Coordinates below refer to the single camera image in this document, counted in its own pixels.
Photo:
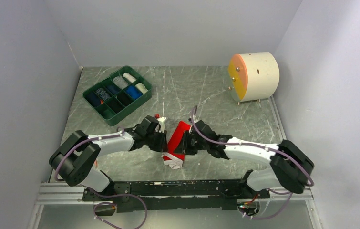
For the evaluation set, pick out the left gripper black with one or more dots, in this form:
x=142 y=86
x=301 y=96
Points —
x=162 y=146

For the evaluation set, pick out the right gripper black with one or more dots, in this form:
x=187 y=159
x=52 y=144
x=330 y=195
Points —
x=183 y=147

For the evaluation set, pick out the red white underwear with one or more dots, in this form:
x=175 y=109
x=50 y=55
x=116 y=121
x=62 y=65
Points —
x=170 y=158

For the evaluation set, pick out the green compartment organizer tray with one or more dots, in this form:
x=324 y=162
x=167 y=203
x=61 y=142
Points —
x=104 y=111

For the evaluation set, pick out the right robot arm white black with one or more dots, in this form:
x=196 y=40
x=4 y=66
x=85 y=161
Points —
x=286 y=165

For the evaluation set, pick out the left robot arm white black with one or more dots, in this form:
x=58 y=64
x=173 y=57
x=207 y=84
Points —
x=74 y=160

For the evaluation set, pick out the black rolled sock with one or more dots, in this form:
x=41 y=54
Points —
x=124 y=98

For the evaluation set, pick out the bright blue rolled sock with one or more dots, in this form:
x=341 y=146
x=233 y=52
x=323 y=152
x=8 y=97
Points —
x=133 y=92

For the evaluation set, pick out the cream rolled sock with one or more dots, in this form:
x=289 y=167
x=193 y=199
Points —
x=141 y=87

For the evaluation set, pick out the white rolled sock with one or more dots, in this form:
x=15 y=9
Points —
x=129 y=77

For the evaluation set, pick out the navy blue rolled sock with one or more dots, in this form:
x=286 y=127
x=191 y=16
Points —
x=113 y=89

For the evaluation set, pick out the grey striped rolled sock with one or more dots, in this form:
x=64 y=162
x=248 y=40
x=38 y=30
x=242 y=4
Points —
x=121 y=82

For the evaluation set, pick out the dark striped rolled sock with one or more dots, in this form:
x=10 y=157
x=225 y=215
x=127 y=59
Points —
x=103 y=94

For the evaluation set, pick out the dark blue rolled sock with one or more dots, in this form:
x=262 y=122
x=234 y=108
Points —
x=93 y=99

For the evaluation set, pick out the cream round cabinet orange front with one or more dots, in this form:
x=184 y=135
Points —
x=253 y=76

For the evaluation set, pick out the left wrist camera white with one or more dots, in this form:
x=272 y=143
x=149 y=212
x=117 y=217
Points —
x=161 y=120

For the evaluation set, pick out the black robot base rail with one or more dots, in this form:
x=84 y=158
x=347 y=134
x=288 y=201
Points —
x=226 y=194

